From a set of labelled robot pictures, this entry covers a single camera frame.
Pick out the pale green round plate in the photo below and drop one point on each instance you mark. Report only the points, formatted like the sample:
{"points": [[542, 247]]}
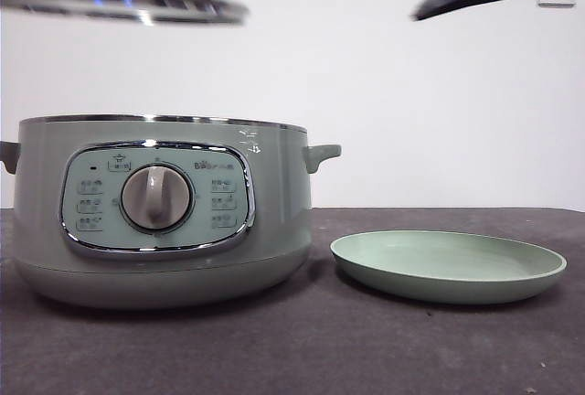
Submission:
{"points": [[439, 286]]}

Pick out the pale green electric steamer pot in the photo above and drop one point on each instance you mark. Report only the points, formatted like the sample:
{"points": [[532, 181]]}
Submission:
{"points": [[274, 212]]}

